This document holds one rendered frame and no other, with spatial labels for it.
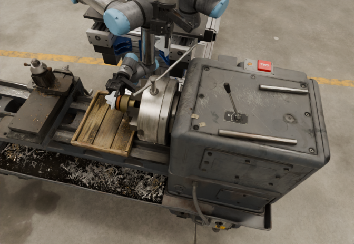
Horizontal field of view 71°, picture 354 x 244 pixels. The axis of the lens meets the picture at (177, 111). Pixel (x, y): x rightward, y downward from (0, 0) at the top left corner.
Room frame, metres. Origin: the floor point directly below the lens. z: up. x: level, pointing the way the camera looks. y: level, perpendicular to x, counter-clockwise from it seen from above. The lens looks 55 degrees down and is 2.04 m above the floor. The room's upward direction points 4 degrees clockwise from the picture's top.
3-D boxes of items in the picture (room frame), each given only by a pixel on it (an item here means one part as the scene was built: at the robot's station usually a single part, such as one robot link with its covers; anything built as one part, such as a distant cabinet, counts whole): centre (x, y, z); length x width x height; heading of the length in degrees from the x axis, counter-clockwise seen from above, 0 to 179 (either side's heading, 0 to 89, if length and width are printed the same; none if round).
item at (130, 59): (0.98, 0.28, 1.08); 0.11 x 0.08 x 0.09; 172
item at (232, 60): (0.86, -0.21, 1.24); 0.09 x 0.08 x 0.03; 82
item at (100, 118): (0.72, 0.36, 0.89); 0.36 x 0.30 x 0.04; 172
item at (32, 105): (0.79, 0.72, 0.95); 0.43 x 0.17 x 0.05; 172
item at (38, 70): (0.85, 0.71, 1.13); 0.08 x 0.08 x 0.03
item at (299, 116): (0.64, -0.31, 1.06); 0.59 x 0.48 x 0.39; 82
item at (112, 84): (0.82, 0.31, 1.08); 0.12 x 0.09 x 0.08; 172
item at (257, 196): (0.65, -0.30, 0.43); 0.60 x 0.48 x 0.86; 82
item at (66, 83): (0.84, 0.68, 0.99); 0.20 x 0.10 x 0.05; 82
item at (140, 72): (0.99, 0.27, 0.98); 0.11 x 0.08 x 0.11; 135
